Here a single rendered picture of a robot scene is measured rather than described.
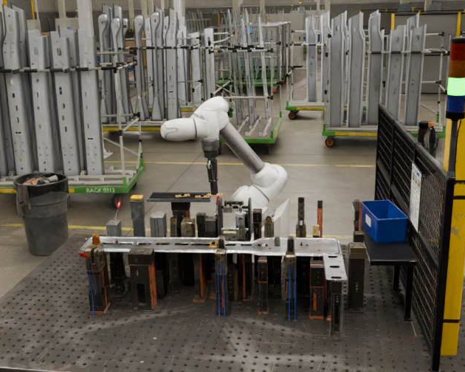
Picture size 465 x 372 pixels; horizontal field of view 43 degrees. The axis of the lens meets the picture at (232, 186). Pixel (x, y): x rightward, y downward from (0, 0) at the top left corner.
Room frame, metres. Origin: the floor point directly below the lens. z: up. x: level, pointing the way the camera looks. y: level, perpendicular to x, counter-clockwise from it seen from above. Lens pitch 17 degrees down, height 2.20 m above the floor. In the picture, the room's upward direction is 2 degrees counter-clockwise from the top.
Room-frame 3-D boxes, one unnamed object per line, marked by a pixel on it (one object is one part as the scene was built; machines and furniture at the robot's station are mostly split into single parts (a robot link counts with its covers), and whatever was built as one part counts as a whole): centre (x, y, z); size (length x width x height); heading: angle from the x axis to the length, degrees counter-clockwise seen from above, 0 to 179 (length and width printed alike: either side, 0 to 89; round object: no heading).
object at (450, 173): (2.21, -0.84, 1.79); 0.07 x 0.07 x 0.57
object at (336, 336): (2.50, -0.47, 0.84); 0.11 x 0.06 x 0.29; 174
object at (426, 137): (2.93, -1.00, 1.53); 0.06 x 0.06 x 0.20
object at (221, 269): (2.76, 0.07, 0.87); 0.12 x 0.09 x 0.35; 174
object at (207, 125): (2.98, 0.13, 1.65); 0.13 x 0.11 x 0.16; 104
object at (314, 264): (2.70, -0.41, 0.84); 0.11 x 0.10 x 0.28; 174
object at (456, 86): (2.21, -0.84, 1.90); 0.07 x 0.07 x 0.06
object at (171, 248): (2.94, 0.13, 1.00); 1.38 x 0.22 x 0.02; 84
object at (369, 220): (2.98, -0.80, 1.10); 0.30 x 0.17 x 0.13; 4
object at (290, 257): (2.70, -0.27, 0.87); 0.12 x 0.09 x 0.35; 174
